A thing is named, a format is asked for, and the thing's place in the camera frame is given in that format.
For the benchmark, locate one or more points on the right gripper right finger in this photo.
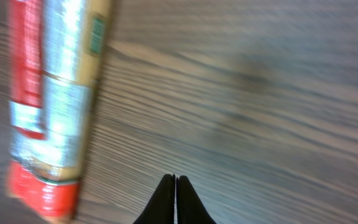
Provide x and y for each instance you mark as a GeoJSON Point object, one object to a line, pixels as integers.
{"type": "Point", "coordinates": [190, 209]}

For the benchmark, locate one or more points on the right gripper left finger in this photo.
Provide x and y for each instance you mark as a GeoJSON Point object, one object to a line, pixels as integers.
{"type": "Point", "coordinates": [161, 207]}

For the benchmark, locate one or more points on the orange pasta packet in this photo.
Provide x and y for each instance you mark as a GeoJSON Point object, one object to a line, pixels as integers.
{"type": "Point", "coordinates": [56, 53]}

